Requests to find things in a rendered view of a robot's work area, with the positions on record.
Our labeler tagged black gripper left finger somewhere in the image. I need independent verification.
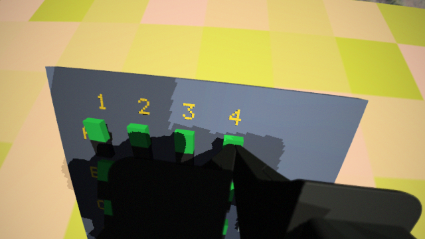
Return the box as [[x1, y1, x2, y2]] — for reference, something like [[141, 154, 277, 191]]
[[108, 144, 236, 239]]

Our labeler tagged grey switch panel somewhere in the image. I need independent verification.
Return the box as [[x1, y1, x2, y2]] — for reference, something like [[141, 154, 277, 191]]
[[45, 66, 368, 239]]

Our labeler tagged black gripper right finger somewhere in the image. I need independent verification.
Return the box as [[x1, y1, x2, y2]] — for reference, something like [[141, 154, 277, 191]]
[[232, 145, 422, 239]]

